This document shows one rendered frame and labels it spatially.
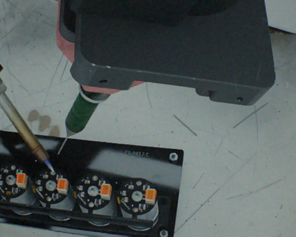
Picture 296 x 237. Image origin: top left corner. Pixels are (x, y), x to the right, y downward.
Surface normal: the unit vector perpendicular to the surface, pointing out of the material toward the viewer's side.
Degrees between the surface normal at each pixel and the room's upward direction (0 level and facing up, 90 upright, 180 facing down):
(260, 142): 0
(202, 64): 21
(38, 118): 0
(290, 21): 0
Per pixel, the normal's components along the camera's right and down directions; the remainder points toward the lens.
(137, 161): -0.04, -0.40
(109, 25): 0.32, -0.40
